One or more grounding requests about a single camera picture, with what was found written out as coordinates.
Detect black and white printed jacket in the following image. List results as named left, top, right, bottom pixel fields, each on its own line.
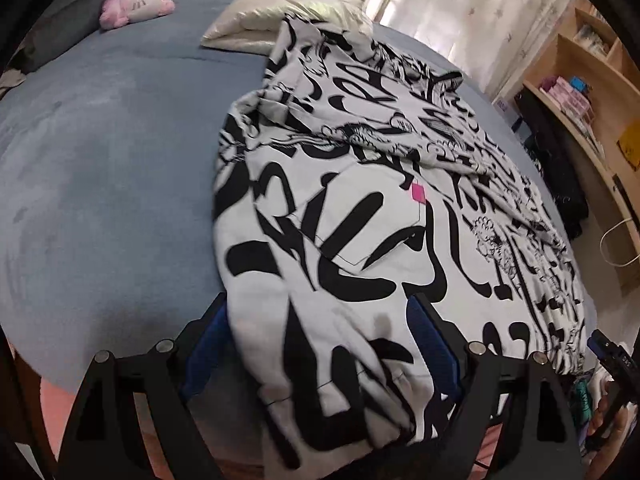
left=212, top=12, right=588, bottom=466

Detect wooden shelf unit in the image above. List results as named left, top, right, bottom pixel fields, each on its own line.
left=492, top=0, right=640, bottom=296

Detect blue bed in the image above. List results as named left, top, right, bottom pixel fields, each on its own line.
left=0, top=0, right=591, bottom=480

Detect yellow cloth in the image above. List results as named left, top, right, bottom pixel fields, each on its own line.
left=617, top=127, right=640, bottom=171

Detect white cable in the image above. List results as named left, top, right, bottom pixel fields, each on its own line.
left=600, top=216, right=640, bottom=267

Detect stack of papers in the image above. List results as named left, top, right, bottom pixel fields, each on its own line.
left=575, top=115, right=607, bottom=158

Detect black hanging garment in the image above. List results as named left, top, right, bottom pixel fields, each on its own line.
left=514, top=90, right=591, bottom=241

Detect black bar device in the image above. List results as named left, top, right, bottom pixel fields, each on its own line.
left=612, top=175, right=633, bottom=216

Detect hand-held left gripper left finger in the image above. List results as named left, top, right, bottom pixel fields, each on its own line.
left=57, top=291, right=231, bottom=480

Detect pink plush toy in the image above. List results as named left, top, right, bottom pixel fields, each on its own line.
left=98, top=0, right=176, bottom=31

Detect white cloth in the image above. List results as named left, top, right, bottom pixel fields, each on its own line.
left=582, top=366, right=618, bottom=396

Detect cream puffer jacket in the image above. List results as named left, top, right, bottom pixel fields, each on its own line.
left=200, top=0, right=373, bottom=56

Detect row of books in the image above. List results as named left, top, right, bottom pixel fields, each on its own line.
left=572, top=10, right=621, bottom=58

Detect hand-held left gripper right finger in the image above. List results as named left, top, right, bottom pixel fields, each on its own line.
left=406, top=292, right=586, bottom=480

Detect pink drawer boxes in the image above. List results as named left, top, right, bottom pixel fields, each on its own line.
left=550, top=77, right=593, bottom=126

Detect person's right hand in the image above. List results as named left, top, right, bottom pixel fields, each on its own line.
left=586, top=394, right=635, bottom=450

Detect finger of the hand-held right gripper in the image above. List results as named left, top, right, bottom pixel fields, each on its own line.
left=586, top=329, right=632, bottom=376

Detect grey pillow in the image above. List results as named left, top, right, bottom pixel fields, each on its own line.
left=15, top=0, right=146, bottom=73

